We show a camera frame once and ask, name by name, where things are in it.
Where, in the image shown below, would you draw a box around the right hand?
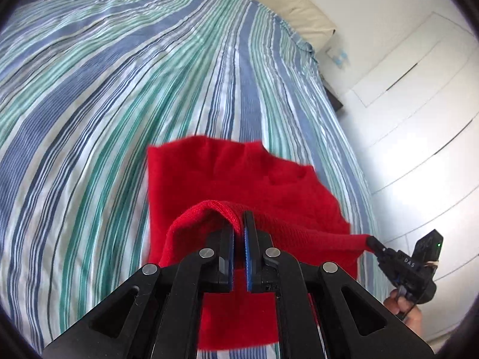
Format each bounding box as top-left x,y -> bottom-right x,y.
383,289 -> 423,336

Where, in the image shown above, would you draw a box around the red knit sweater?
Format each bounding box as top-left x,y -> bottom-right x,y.
147,136 -> 366,358

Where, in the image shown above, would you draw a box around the wall socket panel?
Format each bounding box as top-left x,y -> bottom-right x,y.
325,47 -> 349,69

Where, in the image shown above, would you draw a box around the dark nightstand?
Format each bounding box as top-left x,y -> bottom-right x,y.
322,79 -> 343,113

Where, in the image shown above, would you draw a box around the white wardrobe doors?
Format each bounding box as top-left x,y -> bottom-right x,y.
340,14 -> 478,341

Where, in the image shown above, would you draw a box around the striped blue green bedspread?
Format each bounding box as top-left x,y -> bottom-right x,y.
1,0 -> 378,352

